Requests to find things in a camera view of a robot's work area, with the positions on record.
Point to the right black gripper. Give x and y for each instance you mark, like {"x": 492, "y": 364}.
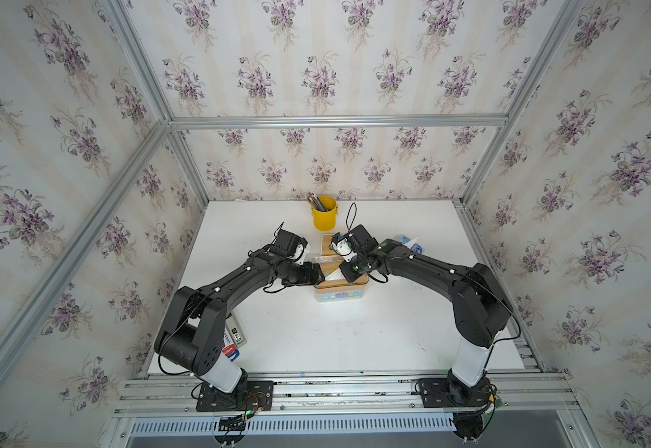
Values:
{"x": 349, "y": 275}

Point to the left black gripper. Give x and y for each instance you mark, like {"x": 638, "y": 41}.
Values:
{"x": 307, "y": 279}

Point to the clear plastic tissue box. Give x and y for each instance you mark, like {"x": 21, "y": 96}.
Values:
{"x": 335, "y": 287}

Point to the bamboo tissue box lid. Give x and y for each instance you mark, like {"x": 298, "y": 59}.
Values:
{"x": 334, "y": 277}

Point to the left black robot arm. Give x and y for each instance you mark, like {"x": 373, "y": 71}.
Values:
{"x": 191, "y": 334}

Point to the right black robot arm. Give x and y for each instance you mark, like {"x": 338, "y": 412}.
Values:
{"x": 478, "y": 301}

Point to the white box with bamboo lid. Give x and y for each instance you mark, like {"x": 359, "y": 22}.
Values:
{"x": 326, "y": 246}

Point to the yellow metal pen bucket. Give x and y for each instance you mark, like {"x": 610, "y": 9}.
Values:
{"x": 326, "y": 221}

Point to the colored pencils bundle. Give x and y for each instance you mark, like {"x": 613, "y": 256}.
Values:
{"x": 316, "y": 203}

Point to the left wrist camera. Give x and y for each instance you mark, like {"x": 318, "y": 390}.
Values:
{"x": 301, "y": 251}

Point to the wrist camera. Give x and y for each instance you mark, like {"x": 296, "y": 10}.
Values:
{"x": 301, "y": 251}
{"x": 340, "y": 245}

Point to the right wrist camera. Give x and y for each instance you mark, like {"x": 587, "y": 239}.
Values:
{"x": 340, "y": 245}

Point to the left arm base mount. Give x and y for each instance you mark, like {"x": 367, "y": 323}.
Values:
{"x": 244, "y": 403}

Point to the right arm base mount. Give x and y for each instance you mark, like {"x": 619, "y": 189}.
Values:
{"x": 472, "y": 406}

